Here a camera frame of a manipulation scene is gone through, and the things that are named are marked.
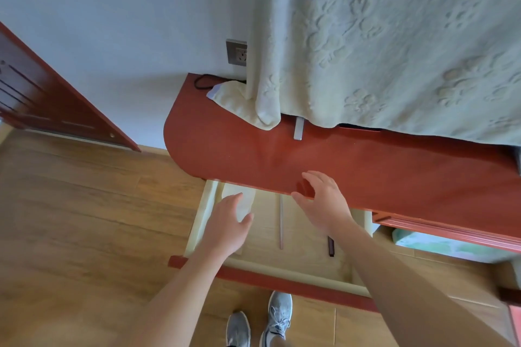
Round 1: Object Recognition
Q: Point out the person's right hand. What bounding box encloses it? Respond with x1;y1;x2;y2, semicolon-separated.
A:
291;171;356;238

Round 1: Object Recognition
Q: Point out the person's left hand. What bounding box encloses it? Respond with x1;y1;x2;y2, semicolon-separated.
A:
199;192;255;257

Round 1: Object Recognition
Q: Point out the person's right forearm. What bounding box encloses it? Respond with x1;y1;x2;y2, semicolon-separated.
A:
328;218;514;347

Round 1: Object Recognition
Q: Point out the person's left forearm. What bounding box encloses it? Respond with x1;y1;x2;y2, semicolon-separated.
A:
117;243;237;347

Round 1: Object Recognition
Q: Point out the white paper packet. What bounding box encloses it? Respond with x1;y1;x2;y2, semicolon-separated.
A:
221;183;257;224

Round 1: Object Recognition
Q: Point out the open wooden desk drawer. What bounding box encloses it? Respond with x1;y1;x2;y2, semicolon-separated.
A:
169;179;382;313

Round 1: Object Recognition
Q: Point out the red wooden desk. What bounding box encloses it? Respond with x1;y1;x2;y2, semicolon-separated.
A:
164;73;521;255

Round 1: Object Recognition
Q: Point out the grey sneaker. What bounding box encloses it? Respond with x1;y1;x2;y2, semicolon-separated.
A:
260;291;293;347
225;310;251;347

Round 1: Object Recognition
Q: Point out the light green box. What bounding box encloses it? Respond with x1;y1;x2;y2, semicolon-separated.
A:
394;230;521;264

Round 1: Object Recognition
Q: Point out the pale embossed blanket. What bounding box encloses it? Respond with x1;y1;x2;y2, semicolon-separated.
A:
212;0;521;147

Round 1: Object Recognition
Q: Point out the red wooden door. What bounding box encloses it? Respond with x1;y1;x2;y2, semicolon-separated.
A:
0;21;141;152

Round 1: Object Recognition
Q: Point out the red wooden furniture piece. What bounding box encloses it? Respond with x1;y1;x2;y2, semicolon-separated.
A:
498;287;521;344

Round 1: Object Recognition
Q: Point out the black cable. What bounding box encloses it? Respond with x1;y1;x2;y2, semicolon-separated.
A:
194;73;247;90

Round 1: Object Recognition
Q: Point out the grey wall socket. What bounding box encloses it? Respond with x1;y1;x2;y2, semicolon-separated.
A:
226;38;248;66

